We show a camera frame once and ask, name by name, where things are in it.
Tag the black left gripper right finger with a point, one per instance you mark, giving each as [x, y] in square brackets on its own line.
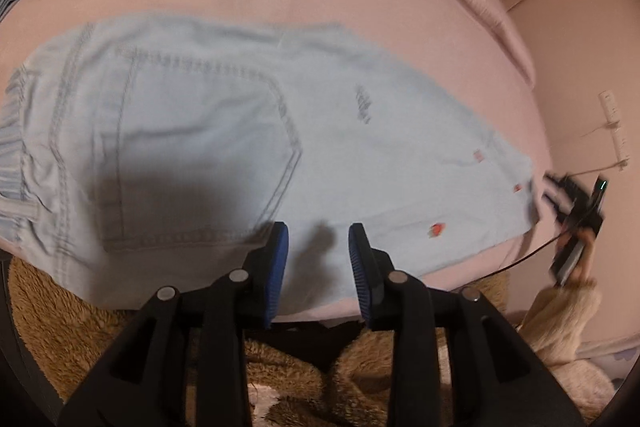
[496, 379]

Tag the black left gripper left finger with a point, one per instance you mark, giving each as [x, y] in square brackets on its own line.
[142, 378]

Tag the light blue denim pants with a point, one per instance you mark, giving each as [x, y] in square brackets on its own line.
[157, 150]

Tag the right hand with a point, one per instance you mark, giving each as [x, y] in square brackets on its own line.
[581, 275]

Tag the beige fuzzy right sleeve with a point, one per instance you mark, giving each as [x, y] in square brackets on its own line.
[553, 328]

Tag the brown fuzzy garment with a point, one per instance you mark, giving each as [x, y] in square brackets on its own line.
[298, 375]

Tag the white wall power strip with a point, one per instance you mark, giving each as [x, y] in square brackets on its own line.
[615, 127]

